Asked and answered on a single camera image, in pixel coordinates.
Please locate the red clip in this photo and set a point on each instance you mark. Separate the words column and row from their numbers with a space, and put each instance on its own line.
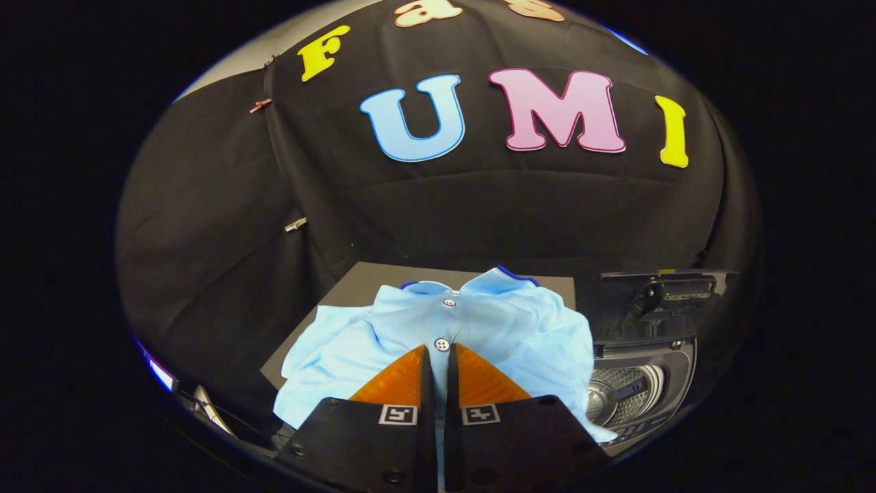
column 260, row 105

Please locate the black backdrop cloth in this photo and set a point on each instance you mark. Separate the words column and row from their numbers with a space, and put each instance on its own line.
column 479, row 205

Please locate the silver clip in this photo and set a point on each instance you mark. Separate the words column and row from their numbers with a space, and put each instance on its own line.
column 295, row 224

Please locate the light blue polo shirt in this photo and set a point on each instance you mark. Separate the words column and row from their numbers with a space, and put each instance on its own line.
column 506, row 329

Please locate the row of black clips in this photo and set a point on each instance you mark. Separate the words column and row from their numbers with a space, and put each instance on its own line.
column 272, row 61

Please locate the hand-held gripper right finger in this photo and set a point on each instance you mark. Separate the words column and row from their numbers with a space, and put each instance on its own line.
column 506, row 452

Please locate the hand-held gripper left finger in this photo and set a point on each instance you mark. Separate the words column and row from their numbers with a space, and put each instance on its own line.
column 383, row 452

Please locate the dark grey washing machine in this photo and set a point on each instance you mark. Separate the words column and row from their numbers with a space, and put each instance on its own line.
column 677, row 370

